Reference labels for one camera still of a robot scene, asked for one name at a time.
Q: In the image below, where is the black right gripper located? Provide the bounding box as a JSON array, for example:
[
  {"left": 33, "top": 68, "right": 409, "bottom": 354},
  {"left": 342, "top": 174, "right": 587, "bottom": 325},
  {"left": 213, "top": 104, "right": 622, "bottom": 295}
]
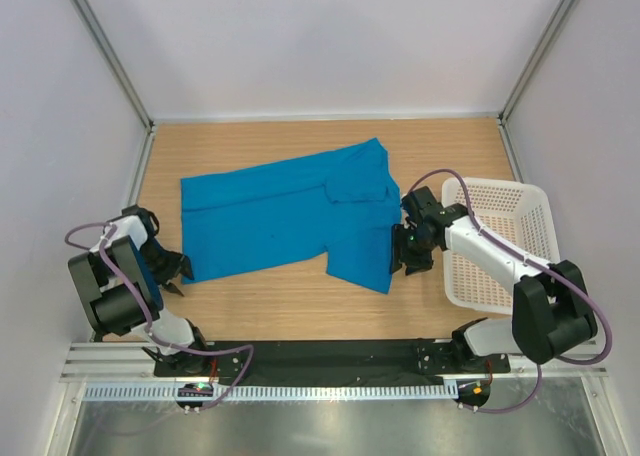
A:
[{"left": 389, "top": 223, "right": 437, "bottom": 276}]

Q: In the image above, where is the blue t shirt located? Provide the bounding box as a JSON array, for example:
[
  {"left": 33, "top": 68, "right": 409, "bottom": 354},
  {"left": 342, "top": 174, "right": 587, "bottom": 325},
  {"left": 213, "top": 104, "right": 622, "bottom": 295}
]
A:
[{"left": 181, "top": 139, "right": 401, "bottom": 294}]

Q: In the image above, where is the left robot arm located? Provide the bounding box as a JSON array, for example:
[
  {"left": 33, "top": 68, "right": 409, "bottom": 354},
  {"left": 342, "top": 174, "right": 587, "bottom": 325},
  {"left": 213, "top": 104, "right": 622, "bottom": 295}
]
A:
[{"left": 65, "top": 205, "right": 212, "bottom": 376}]

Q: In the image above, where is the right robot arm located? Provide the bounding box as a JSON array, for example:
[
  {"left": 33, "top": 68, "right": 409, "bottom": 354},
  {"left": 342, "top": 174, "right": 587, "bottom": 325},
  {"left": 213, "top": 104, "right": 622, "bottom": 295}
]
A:
[{"left": 391, "top": 187, "right": 598, "bottom": 372}]

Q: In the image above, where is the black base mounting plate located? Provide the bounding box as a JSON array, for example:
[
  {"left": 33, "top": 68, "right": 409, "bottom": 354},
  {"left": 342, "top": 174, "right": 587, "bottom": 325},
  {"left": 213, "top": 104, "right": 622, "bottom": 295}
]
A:
[{"left": 152, "top": 339, "right": 511, "bottom": 377}]

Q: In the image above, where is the white plastic mesh basket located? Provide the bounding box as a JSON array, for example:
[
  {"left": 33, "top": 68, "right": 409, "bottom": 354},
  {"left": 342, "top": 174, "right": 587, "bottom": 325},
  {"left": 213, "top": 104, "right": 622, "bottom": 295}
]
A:
[{"left": 443, "top": 178, "right": 561, "bottom": 315}]

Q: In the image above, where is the aluminium front frame rail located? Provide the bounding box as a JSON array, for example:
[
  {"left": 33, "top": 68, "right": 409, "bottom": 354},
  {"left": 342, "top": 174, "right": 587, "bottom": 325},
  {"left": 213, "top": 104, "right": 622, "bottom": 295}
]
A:
[{"left": 59, "top": 336, "right": 609, "bottom": 385}]

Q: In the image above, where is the white slotted cable duct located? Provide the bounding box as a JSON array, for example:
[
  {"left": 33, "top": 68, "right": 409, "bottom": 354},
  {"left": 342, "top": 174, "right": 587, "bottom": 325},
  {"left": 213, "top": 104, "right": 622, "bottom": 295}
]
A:
[{"left": 83, "top": 380, "right": 458, "bottom": 403}]

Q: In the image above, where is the left rear aluminium post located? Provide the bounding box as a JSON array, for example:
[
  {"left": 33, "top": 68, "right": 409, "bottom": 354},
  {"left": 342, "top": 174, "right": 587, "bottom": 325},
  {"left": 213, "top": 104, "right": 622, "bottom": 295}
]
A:
[{"left": 70, "top": 0, "right": 154, "bottom": 132}]

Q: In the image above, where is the aluminium post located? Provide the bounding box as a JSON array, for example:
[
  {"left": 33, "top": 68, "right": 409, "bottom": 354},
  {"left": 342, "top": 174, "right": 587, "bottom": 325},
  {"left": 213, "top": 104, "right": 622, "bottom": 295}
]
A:
[
  {"left": 70, "top": 0, "right": 154, "bottom": 132},
  {"left": 498, "top": 0, "right": 580, "bottom": 127}
]

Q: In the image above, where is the right rear aluminium post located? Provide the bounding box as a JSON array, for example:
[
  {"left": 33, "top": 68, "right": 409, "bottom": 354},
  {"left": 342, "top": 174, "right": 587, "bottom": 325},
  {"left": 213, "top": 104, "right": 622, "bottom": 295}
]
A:
[{"left": 498, "top": 0, "right": 580, "bottom": 127}]

